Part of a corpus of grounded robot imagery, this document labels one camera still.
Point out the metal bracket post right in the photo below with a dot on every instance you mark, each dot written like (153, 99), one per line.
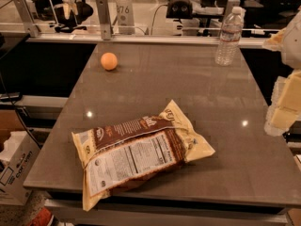
(230, 7)

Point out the red shoe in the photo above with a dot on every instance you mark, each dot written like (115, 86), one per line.
(43, 218)

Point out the metal bracket post left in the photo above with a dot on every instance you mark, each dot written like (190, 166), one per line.
(27, 18)

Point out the metal bracket post middle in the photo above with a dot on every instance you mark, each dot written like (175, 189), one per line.
(104, 19)

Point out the orange ball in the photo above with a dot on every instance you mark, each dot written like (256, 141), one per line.
(109, 61)

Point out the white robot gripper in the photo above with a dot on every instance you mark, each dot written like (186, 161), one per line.
(293, 46)

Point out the white numbered sign post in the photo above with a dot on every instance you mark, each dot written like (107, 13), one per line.
(125, 14)

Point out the white cardboard box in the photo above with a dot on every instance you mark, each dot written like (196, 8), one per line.
(18, 156)

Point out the metal bracket post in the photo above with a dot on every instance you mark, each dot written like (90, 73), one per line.
(230, 7)
(27, 18)
(104, 19)

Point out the brown and cream chip bag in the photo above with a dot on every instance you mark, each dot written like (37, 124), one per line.
(119, 157)

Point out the clear plastic water bottle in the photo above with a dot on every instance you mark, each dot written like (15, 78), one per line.
(230, 35)

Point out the black camera device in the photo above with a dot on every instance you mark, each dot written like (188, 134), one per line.
(180, 9)

